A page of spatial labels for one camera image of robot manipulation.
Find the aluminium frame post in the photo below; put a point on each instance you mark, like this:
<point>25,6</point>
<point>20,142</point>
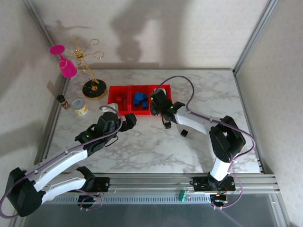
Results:
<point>254,35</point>
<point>40,26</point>

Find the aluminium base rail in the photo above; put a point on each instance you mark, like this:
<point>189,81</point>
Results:
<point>151,183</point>

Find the pink plastic wine glass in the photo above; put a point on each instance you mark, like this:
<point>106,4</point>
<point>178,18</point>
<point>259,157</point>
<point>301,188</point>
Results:
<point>68,68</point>

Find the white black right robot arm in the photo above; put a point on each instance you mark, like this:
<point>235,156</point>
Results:
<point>194,120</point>

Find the blue lego brick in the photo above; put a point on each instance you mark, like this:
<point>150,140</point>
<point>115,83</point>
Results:
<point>136,102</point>
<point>145,97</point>
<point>138,95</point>
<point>145,105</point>

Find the aluminium frame rail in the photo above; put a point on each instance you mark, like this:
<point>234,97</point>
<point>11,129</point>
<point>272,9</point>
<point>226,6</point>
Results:
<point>50,125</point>
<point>249,123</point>

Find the dark spice bottle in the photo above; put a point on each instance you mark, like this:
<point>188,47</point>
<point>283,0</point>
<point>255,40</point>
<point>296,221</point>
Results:
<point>64,102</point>

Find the black lego brick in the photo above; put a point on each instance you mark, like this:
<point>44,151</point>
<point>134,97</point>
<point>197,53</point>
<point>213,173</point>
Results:
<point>184,133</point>
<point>167,125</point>

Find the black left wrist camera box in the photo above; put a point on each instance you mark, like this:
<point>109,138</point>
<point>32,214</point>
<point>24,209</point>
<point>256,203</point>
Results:
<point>129,121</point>

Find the red plastic bin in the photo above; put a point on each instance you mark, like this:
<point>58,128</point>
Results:
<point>166,88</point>
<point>112,94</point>
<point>132,112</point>

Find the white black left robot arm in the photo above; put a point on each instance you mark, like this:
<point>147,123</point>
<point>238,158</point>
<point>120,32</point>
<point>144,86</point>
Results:
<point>59,158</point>

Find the green terminal connector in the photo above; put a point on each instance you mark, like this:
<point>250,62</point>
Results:
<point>183,196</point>

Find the pineapple label tin can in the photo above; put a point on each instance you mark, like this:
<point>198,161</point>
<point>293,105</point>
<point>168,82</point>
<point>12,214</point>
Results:
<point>79,107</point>

